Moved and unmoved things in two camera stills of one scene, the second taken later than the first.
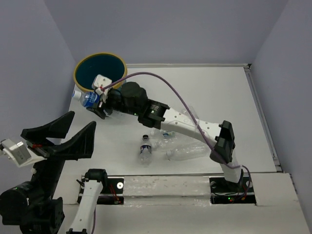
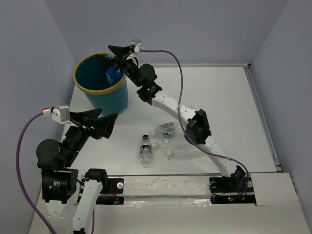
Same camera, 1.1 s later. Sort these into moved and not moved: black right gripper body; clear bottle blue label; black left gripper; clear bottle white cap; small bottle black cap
Moved: clear bottle blue label; black right gripper body; black left gripper
Not moved: clear bottle white cap; small bottle black cap
